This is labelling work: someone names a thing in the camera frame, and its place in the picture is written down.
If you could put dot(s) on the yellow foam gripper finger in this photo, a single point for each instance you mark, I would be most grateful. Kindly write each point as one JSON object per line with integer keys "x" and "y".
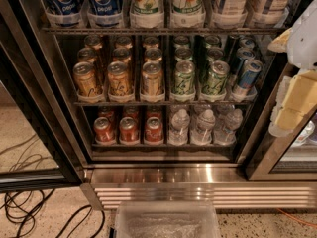
{"x": 279, "y": 44}
{"x": 296, "y": 97}

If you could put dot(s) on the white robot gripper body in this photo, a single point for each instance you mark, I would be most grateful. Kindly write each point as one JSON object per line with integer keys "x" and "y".
{"x": 305, "y": 47}

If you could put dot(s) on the rear redbull can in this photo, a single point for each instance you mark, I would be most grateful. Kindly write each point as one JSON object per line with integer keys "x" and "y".
{"x": 246, "y": 42}

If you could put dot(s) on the redbull can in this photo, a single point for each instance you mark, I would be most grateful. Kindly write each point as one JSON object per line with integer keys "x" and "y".
{"x": 238, "y": 59}
{"x": 246, "y": 42}
{"x": 247, "y": 76}

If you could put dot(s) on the middle redbull can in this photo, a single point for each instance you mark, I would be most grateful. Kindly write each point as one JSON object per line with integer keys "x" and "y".
{"x": 238, "y": 59}

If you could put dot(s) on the front redbull can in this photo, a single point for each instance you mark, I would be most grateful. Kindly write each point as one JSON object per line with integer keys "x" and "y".
{"x": 247, "y": 76}

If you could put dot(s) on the second-row green can right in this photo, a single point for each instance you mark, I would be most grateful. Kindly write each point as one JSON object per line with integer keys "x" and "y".
{"x": 214, "y": 53}

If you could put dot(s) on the second-row green can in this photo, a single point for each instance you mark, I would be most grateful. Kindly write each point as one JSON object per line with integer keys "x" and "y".
{"x": 214, "y": 53}
{"x": 183, "y": 53}

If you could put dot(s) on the rear green can right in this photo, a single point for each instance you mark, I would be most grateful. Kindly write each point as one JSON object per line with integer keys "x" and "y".
{"x": 212, "y": 41}

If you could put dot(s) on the front green lacroix can right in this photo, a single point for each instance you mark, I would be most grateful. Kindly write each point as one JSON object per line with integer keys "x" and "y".
{"x": 216, "y": 78}

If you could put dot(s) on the green lacroix can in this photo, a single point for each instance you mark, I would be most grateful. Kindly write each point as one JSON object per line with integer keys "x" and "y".
{"x": 216, "y": 78}
{"x": 183, "y": 78}

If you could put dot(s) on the second-row green can left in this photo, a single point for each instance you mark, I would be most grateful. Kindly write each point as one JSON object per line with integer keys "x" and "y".
{"x": 183, "y": 53}

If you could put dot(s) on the rear green can left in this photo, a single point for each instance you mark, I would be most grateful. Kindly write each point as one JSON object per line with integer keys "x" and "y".
{"x": 181, "y": 41}

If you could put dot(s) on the front green lacroix can left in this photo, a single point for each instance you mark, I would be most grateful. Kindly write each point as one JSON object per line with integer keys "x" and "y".
{"x": 183, "y": 78}

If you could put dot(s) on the front water bottle middle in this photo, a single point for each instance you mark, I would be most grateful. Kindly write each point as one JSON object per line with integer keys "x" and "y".
{"x": 201, "y": 132}

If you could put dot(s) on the water bottle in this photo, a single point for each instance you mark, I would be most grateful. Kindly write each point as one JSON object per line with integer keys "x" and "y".
{"x": 178, "y": 129}
{"x": 225, "y": 135}
{"x": 201, "y": 132}

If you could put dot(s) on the stainless fridge vent grille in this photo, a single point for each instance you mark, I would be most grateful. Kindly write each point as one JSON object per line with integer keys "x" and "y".
{"x": 220, "y": 197}

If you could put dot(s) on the second-row orange can right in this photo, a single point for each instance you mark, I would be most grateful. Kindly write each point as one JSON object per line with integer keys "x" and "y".
{"x": 153, "y": 54}

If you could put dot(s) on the second-row orange can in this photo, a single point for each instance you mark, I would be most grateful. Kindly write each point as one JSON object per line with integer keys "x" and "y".
{"x": 122, "y": 54}
{"x": 87, "y": 54}
{"x": 153, "y": 54}

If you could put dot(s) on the rear orange can right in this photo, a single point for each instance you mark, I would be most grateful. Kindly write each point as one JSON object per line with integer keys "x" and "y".
{"x": 150, "y": 42}

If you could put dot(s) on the front orange lacroix can right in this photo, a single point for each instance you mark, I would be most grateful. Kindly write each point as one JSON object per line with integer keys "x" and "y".
{"x": 152, "y": 78}

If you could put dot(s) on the rear red can right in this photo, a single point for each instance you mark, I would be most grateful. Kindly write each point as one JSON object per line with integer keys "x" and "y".
{"x": 154, "y": 111}

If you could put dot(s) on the front red can right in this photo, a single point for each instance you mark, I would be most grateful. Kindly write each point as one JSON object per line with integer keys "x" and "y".
{"x": 153, "y": 129}

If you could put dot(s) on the rear orange can middle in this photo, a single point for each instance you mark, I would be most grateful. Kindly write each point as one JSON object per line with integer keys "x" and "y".
{"x": 124, "y": 42}

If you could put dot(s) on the second-row orange can middle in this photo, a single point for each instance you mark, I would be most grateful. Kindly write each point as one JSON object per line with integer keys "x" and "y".
{"x": 122, "y": 54}

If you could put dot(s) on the front orange lacroix can middle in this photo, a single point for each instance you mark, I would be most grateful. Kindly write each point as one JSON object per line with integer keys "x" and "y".
{"x": 119, "y": 79}

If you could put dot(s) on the rear red can middle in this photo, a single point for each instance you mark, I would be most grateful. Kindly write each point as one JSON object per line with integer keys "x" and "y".
{"x": 131, "y": 111}

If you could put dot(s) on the front red can middle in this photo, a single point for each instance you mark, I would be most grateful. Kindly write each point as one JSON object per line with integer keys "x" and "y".
{"x": 128, "y": 129}

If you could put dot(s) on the rear orange can left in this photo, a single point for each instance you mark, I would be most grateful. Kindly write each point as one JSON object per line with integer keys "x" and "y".
{"x": 93, "y": 41}

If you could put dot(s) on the rear red can left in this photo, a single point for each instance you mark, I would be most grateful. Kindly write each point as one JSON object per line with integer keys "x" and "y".
{"x": 108, "y": 112}

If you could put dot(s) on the second-row orange can left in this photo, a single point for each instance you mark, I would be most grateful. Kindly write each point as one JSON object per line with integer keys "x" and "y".
{"x": 87, "y": 54}

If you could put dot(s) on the front water bottle right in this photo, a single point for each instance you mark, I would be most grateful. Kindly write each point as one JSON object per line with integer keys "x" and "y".
{"x": 225, "y": 135}

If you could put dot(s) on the front water bottle left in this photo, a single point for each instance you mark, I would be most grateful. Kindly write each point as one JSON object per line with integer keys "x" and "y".
{"x": 178, "y": 129}

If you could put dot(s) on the right pepsi bottle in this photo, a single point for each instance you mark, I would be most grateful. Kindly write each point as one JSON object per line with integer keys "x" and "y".
{"x": 105, "y": 13}

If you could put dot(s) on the clear plastic bin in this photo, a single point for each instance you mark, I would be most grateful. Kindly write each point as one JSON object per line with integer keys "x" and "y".
{"x": 166, "y": 219}

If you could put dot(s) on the right fridge door frame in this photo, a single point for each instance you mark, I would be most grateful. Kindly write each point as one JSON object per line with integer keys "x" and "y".
{"x": 273, "y": 158}

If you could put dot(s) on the middle wire shelf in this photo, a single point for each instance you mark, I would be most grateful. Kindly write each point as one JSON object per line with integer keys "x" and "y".
{"x": 161, "y": 103}

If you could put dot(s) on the wire shelf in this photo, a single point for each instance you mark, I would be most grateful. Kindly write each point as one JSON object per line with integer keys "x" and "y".
{"x": 161, "y": 103}
{"x": 160, "y": 32}
{"x": 162, "y": 147}

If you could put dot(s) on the bottom wire shelf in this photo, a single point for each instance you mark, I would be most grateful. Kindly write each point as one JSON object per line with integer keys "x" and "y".
{"x": 162, "y": 147}

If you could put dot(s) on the top wire shelf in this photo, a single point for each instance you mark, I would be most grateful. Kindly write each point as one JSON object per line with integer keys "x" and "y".
{"x": 160, "y": 32}

